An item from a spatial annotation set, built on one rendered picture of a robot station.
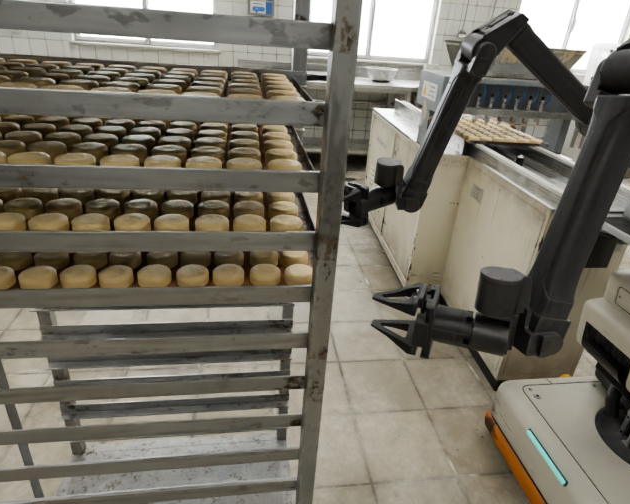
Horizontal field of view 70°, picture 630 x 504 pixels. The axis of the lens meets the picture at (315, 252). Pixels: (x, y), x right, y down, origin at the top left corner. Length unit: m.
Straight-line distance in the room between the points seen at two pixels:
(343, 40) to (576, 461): 1.34
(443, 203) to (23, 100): 1.96
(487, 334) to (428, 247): 1.72
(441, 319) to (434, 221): 1.66
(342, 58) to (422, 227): 1.82
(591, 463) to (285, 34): 1.40
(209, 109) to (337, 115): 0.16
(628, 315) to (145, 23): 1.23
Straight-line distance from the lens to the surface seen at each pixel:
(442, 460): 1.80
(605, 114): 0.73
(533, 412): 1.67
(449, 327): 0.70
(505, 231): 1.94
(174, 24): 0.59
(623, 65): 0.74
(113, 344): 0.76
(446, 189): 2.29
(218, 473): 1.49
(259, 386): 0.80
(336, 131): 0.58
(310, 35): 0.59
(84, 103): 0.62
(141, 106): 0.60
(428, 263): 2.44
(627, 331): 1.33
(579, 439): 1.66
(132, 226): 0.69
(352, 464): 1.71
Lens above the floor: 1.33
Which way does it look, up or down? 27 degrees down
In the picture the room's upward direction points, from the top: 4 degrees clockwise
